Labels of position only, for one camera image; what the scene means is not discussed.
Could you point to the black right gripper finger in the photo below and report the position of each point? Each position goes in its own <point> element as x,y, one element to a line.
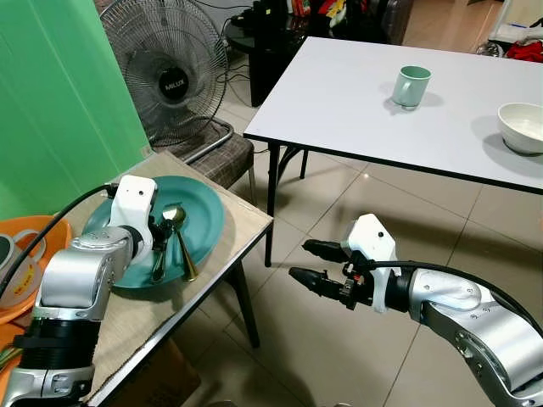
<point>318,283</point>
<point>327,251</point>

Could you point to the golden metal spoon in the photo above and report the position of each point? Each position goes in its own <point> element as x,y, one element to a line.
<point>176,216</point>

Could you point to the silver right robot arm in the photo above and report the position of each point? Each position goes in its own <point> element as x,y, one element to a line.
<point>475,326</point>

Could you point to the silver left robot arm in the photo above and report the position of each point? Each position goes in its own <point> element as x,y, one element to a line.
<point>81,275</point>

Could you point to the teal round plate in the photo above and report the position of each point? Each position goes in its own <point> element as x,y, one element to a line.
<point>199,220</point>

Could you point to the beige table cloth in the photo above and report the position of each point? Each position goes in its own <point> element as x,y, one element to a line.
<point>161,326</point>

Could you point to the small black-framed table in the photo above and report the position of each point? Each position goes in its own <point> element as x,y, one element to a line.
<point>242,297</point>

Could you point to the brown cushioned chair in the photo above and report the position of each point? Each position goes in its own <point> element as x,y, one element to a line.
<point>222,157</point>

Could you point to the orange plastic basin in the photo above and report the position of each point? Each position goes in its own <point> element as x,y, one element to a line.
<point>47,233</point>

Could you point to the brown cardboard box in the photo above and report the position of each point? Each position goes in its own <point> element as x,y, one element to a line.
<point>161,377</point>

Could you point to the white folding table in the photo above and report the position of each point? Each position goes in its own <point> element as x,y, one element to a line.
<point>339,110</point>

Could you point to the white printed container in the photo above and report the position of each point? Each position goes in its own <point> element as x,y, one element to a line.
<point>15,275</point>

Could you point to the grey electric fan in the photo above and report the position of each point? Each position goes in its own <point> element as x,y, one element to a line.
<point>174,85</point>

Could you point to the green backdrop board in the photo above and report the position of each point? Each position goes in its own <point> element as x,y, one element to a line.
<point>59,93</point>

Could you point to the white ceramic bowl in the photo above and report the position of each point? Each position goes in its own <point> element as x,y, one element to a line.
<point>522,127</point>

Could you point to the light green mug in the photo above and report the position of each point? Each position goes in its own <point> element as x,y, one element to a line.
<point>411,86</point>

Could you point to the black round side table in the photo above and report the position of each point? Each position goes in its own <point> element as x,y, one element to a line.
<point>271,51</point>

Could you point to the red cloth item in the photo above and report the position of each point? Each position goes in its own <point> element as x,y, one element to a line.
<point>526,51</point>

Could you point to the white paper box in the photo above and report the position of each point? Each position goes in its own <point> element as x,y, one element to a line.
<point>522,19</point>

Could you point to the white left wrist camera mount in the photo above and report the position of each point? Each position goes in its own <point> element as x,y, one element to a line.
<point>131,203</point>

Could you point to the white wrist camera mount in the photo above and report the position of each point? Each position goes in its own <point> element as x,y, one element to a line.
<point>372,242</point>
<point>131,203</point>

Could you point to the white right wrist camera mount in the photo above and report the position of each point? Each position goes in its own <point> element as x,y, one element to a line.
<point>372,242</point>

